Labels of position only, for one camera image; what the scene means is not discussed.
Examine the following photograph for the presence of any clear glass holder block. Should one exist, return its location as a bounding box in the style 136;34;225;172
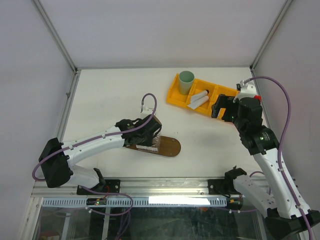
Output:
136;135;161;153

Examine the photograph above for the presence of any white toothpaste tube black cap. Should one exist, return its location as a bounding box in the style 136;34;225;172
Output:
190;89;209;103

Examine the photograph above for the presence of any green plastic cup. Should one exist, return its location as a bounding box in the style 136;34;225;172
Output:
178;70;195;95

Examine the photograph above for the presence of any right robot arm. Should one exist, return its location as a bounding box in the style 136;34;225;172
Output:
211;94;320;240

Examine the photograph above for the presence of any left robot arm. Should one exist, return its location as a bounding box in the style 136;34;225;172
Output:
38;114;162;195

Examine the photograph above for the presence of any wooden oval tray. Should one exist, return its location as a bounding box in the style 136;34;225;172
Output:
126;136;182;158

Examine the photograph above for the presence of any red plastic bin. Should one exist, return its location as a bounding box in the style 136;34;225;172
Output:
254;95;262;102

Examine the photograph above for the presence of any yellow bin middle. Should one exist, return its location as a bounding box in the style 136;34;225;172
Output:
187;79;218;116

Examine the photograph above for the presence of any yellow bin left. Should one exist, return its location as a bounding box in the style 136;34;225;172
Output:
166;73;195;108

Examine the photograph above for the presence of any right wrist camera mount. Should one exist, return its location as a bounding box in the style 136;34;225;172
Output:
236;80;257;99

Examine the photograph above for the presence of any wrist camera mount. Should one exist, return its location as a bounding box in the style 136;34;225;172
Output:
140;100;153;115
236;80;257;99

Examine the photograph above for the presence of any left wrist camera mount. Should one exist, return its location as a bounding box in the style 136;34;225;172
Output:
140;100;153;115

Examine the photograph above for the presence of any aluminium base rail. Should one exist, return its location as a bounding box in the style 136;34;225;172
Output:
32;176;297;198

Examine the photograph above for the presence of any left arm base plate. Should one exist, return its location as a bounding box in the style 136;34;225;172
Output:
76;178;121;196

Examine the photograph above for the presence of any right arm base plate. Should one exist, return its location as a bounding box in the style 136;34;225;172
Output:
207;178;240;198

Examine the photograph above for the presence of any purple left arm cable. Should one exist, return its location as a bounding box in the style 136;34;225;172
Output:
32;93;158;181

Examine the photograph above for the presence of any white cable duct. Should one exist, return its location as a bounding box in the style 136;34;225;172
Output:
42;196;227;208

